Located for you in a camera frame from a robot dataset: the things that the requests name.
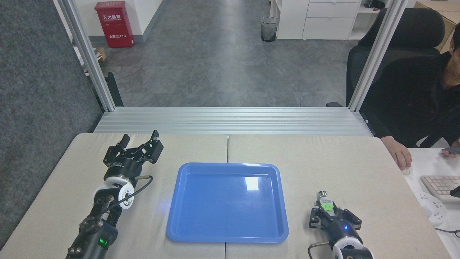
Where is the black partition foot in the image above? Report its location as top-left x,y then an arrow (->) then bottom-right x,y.
106,72 -> 124,108

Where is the black cable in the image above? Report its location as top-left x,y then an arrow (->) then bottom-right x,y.
434,227 -> 460,238

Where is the white power strip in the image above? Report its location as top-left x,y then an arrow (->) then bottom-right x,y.
413,192 -> 449,225

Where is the silver aluminium post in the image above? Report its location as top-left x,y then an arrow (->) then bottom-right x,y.
54,0 -> 116,112
348,0 -> 409,112

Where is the grey mesh waste bin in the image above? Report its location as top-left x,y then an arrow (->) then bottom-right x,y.
261,17 -> 279,42

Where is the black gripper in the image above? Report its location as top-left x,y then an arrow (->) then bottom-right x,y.
310,206 -> 363,247
103,131 -> 164,180

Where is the blue plastic tray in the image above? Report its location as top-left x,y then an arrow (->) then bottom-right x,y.
166,162 -> 289,243

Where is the red fire extinguisher box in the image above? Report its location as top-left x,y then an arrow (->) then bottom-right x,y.
95,1 -> 135,49

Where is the grey felt partition panel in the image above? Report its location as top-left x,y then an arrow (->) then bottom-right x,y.
0,0 -> 105,249

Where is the white drawer cabinet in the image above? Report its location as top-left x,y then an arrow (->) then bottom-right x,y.
275,0 -> 362,40

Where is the silver aluminium rail platform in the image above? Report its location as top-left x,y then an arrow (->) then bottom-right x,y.
93,106 -> 374,137

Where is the person's right hand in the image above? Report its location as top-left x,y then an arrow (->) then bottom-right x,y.
381,136 -> 413,170

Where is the black office chair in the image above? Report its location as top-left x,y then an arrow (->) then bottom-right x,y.
326,8 -> 446,108

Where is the person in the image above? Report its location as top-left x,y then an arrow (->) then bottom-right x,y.
359,22 -> 460,149

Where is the white keyboard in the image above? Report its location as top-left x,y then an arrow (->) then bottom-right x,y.
420,175 -> 460,204

